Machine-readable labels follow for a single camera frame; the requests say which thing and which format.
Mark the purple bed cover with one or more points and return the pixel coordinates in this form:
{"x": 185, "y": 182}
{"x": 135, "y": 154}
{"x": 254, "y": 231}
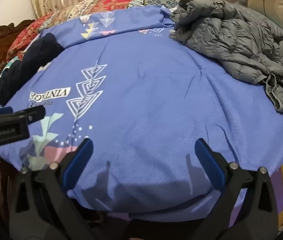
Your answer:
{"x": 279, "y": 187}

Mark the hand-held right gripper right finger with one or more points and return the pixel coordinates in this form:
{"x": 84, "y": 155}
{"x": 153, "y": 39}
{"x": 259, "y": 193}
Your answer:
{"x": 207, "y": 162}

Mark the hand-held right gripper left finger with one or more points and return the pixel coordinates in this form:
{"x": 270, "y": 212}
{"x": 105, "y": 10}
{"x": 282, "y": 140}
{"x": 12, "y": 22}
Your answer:
{"x": 81, "y": 160}

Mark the folded navy garment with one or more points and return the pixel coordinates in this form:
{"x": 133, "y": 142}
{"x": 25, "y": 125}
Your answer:
{"x": 29, "y": 65}

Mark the blue printed bedsheet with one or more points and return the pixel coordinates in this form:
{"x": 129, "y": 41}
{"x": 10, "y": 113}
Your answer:
{"x": 144, "y": 105}

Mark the red patchwork quilt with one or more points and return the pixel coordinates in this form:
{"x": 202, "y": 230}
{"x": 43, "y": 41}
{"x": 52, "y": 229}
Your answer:
{"x": 111, "y": 2}

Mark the grey puffer jacket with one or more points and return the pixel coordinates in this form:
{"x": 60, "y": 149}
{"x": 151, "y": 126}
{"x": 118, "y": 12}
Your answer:
{"x": 236, "y": 40}

